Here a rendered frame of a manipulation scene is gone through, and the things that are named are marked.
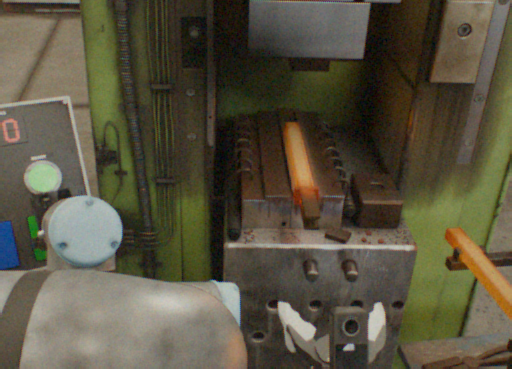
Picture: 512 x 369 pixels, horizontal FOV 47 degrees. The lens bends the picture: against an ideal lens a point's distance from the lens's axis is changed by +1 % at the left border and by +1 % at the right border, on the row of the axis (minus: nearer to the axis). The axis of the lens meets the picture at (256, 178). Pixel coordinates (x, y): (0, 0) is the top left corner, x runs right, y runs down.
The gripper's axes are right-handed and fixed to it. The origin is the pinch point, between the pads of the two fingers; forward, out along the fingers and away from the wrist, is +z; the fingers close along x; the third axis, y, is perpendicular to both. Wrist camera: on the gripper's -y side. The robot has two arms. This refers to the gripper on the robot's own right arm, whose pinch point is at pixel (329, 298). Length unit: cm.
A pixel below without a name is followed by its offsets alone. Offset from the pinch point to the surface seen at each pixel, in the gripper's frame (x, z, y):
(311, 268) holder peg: 1.0, 21.7, 11.6
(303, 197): -1.1, 26.7, -1.2
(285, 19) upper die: -6.3, 30.7, -33.5
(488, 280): 29.4, 10.5, 4.9
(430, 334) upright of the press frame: 39, 45, 52
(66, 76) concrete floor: -135, 361, 100
